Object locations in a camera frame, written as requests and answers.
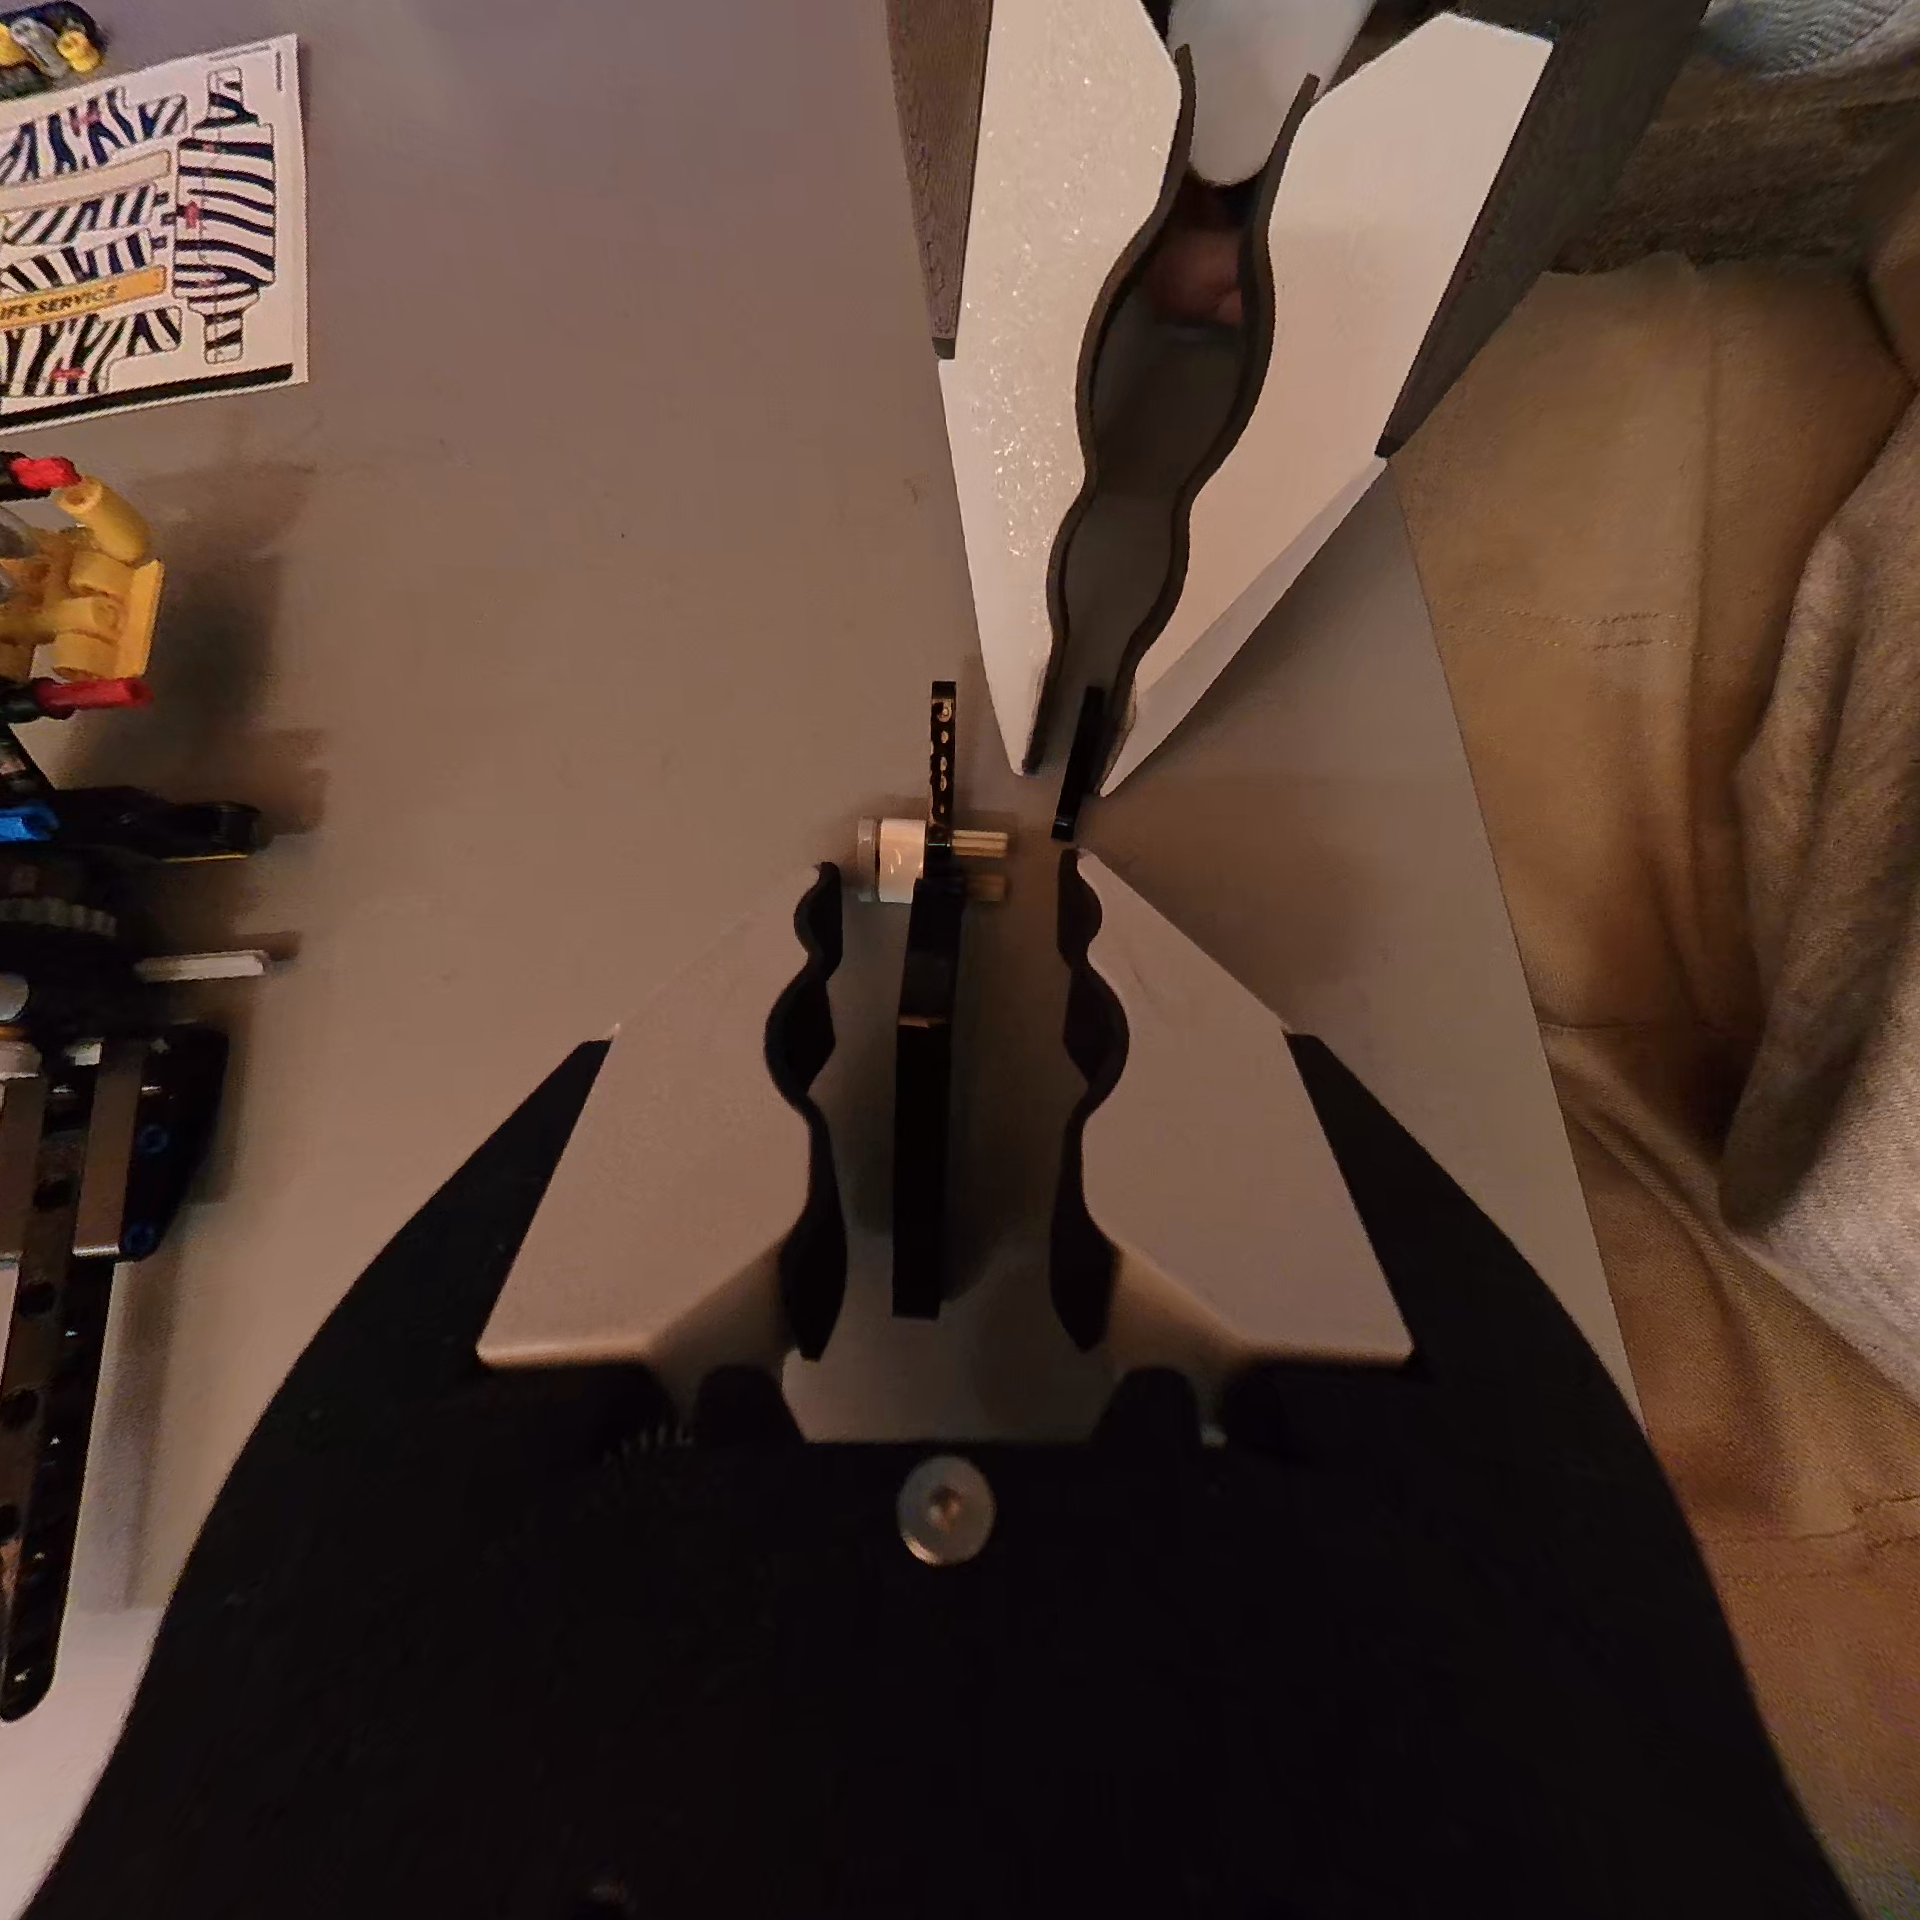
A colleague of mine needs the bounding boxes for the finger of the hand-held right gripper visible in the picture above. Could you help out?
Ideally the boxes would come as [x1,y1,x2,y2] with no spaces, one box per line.
[938,0,1201,779]
[1102,22,1558,802]

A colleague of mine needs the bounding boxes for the lego vehicle assembly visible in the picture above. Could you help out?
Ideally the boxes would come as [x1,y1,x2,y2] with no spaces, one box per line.
[0,454,306,1721]

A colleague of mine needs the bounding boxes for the short black lego axle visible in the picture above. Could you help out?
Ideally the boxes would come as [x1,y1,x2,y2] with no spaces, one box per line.
[1049,685,1114,844]

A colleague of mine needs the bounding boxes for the small loose lego pieces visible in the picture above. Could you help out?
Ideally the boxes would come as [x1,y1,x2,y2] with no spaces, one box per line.
[0,0,107,74]

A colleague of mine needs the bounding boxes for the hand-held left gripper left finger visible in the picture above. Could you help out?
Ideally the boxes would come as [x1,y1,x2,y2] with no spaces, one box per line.
[476,862,846,1378]

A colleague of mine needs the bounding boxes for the zebra striped sticker sheet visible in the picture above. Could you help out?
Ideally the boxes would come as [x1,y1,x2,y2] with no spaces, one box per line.
[0,32,312,438]

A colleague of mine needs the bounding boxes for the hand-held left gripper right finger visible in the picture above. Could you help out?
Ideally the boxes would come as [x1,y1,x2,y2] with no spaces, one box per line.
[1049,846,1420,1446]

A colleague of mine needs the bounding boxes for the black lego beam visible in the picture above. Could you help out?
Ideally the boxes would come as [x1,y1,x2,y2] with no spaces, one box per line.
[856,679,1012,1322]

